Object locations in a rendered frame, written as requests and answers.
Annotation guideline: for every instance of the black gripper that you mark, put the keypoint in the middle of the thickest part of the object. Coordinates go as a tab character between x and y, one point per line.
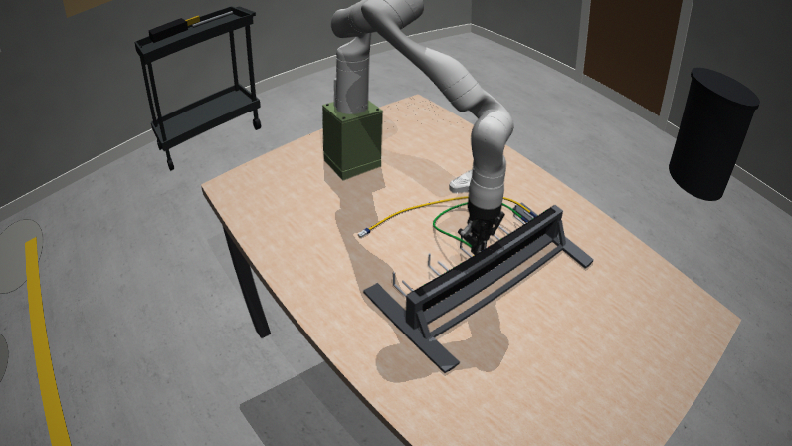
482	222

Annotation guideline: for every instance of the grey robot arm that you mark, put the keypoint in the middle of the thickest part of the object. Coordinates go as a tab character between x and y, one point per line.
494	125

